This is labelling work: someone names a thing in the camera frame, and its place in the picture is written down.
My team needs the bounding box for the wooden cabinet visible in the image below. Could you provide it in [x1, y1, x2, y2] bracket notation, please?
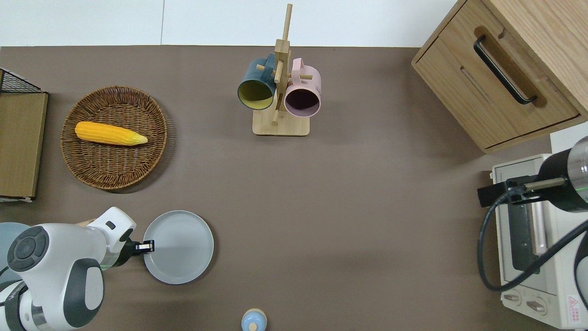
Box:
[411, 0, 588, 154]

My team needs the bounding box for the black cabinet handle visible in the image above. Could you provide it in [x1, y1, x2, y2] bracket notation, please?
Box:
[473, 35, 537, 105]

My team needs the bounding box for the brown wicker basket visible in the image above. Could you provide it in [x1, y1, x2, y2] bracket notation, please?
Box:
[61, 86, 169, 191]

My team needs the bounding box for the light blue plate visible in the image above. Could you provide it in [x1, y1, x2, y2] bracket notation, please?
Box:
[0, 222, 31, 285]

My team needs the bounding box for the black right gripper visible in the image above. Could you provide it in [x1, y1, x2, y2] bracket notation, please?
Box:
[478, 177, 541, 208]

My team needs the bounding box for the gray plate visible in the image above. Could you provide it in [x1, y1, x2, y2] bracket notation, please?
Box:
[143, 211, 215, 285]

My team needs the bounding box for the yellow corn cob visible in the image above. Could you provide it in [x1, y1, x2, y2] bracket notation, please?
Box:
[75, 121, 148, 146]

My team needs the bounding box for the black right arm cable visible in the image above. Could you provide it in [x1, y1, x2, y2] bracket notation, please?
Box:
[477, 188, 588, 309]

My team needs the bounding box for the wooden mug tree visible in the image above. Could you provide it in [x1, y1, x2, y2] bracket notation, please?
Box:
[252, 4, 314, 137]

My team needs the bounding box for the white toaster oven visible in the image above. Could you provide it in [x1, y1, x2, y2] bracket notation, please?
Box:
[490, 154, 588, 330]

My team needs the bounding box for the small blue bottle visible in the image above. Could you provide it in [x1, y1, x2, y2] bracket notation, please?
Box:
[241, 308, 267, 331]

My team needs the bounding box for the pink mug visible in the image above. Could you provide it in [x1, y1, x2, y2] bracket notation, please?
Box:
[284, 58, 322, 118]

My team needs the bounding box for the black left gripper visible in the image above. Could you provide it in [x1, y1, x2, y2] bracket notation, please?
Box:
[116, 238, 155, 268]

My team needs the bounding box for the wire and wood shelf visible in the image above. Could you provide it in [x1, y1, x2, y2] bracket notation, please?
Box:
[0, 68, 49, 203]

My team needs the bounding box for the dark blue mug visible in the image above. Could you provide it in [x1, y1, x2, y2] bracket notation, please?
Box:
[237, 53, 277, 111]

